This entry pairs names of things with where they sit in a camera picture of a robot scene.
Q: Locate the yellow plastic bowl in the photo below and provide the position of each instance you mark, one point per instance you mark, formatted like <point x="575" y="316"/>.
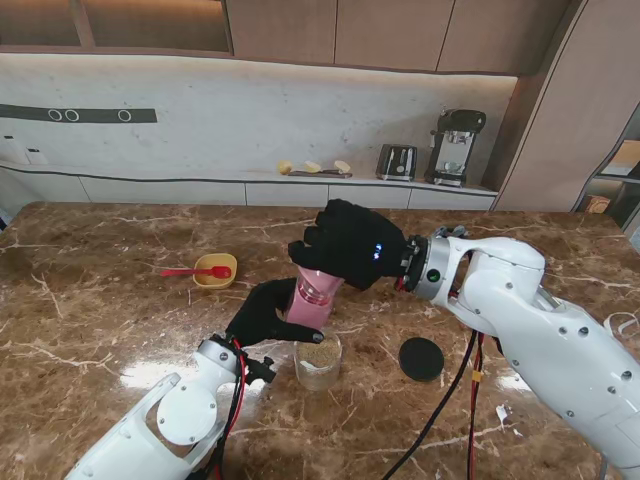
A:
<point x="212" y="280"/>

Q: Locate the dark cutting board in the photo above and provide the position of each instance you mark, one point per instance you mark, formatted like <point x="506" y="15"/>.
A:
<point x="310" y="174"/>

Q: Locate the white counter with drawers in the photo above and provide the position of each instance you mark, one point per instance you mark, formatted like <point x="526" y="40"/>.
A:
<point x="285" y="194"/>

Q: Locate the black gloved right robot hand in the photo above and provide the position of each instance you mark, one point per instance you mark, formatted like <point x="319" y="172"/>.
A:
<point x="355" y="242"/>

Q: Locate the clear grain jar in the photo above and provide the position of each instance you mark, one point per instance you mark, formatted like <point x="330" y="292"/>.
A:
<point x="320" y="367"/>

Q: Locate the pink measuring cup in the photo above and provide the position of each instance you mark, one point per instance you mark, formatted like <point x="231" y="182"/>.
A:
<point x="320" y="284"/>

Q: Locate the white wall device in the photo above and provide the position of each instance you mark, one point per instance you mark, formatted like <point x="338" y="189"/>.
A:
<point x="36" y="156"/>
<point x="7" y="147"/>

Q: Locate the tan book on shelf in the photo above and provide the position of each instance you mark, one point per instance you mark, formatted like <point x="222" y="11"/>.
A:
<point x="627" y="157"/>

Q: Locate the red plastic spoon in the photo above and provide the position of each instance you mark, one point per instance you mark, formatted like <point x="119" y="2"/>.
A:
<point x="200" y="272"/>

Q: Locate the tall brown cabinet panel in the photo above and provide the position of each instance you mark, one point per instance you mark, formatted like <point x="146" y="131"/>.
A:
<point x="550" y="125"/>

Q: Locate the black wall power strip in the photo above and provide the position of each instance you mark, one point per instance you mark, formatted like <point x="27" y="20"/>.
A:
<point x="100" y="116"/>

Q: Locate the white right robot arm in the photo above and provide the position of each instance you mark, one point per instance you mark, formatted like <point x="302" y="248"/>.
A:
<point x="530" y="320"/>

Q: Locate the black and silver toaster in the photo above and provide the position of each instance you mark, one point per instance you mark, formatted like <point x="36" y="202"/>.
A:
<point x="397" y="162"/>

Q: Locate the yellow lemon piece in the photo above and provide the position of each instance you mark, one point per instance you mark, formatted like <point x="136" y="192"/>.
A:
<point x="342" y="166"/>
<point x="313" y="167"/>
<point x="284" y="167"/>

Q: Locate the small wooden box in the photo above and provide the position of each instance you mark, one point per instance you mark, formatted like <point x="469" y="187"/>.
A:
<point x="597" y="204"/>

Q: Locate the dark open shelf unit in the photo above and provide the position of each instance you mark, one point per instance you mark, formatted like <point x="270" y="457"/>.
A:
<point x="627" y="195"/>

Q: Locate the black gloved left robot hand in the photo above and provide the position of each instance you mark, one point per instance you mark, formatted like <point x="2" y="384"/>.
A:
<point x="260" y="315"/>

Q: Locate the pink container with white lid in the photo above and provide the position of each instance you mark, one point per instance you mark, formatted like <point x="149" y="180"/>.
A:
<point x="307" y="314"/>

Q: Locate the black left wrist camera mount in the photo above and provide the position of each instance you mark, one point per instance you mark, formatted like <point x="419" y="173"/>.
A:
<point x="260" y="371"/>

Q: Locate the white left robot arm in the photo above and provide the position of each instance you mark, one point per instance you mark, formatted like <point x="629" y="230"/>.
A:
<point x="160" y="420"/>

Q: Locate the brown wall cabinets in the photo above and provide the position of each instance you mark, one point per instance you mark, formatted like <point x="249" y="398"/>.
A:
<point x="380" y="35"/>

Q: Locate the black round jar lid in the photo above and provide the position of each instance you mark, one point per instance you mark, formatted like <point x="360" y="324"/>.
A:
<point x="421" y="359"/>

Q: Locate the black espresso machine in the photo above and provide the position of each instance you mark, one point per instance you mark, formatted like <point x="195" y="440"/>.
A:
<point x="455" y="145"/>

